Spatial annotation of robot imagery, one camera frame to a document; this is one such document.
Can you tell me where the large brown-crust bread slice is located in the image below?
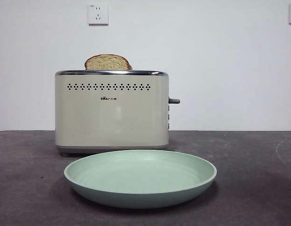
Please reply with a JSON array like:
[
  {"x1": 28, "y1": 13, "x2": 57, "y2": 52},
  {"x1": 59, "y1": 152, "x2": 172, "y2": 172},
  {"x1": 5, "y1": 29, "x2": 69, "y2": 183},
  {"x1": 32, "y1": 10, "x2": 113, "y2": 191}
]
[{"x1": 84, "y1": 54, "x2": 131, "y2": 71}]

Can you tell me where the pale green round plate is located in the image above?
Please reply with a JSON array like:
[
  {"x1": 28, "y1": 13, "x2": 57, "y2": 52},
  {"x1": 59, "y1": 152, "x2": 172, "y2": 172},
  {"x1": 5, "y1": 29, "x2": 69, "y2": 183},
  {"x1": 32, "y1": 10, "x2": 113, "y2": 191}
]
[{"x1": 63, "y1": 149, "x2": 218, "y2": 210}]

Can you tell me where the white wall socket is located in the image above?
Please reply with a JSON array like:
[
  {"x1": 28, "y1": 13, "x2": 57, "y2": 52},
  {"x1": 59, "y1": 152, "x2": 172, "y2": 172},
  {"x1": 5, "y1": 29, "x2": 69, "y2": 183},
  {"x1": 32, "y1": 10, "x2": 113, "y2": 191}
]
[{"x1": 88, "y1": 3, "x2": 110, "y2": 26}]

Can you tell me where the cream two-slot toaster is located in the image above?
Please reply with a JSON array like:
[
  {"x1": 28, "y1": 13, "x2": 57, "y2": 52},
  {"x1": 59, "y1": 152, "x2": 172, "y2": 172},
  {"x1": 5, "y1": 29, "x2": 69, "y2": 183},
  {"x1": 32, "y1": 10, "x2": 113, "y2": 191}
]
[{"x1": 55, "y1": 69, "x2": 171, "y2": 157}]

